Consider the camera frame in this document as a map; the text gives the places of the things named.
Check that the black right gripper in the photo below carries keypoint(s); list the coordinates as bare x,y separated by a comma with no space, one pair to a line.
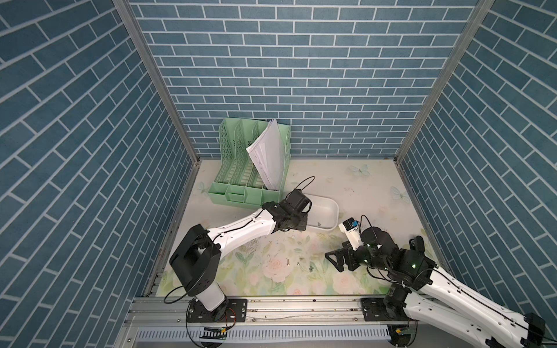
346,249

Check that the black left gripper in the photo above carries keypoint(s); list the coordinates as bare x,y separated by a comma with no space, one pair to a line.
302,226

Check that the white plastic storage box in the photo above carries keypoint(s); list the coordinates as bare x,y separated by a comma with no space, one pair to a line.
323,215

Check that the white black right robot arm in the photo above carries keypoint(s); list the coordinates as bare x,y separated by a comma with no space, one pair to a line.
421,291

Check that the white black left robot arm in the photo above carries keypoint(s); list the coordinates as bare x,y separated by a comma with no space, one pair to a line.
196,259

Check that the floral table mat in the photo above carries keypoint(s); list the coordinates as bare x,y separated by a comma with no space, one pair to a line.
294,263

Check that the green plastic file organizer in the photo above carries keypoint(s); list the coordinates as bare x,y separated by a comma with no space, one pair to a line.
238,183

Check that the white paper stack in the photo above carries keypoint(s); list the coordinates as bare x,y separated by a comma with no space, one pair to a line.
267,154

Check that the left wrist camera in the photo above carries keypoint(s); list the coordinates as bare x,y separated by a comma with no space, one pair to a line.
297,202

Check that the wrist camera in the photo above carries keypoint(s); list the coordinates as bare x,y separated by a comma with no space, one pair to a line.
351,228
297,202

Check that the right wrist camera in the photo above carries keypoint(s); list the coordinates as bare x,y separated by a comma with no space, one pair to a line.
351,228

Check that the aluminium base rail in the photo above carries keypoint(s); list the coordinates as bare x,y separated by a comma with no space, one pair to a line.
338,321

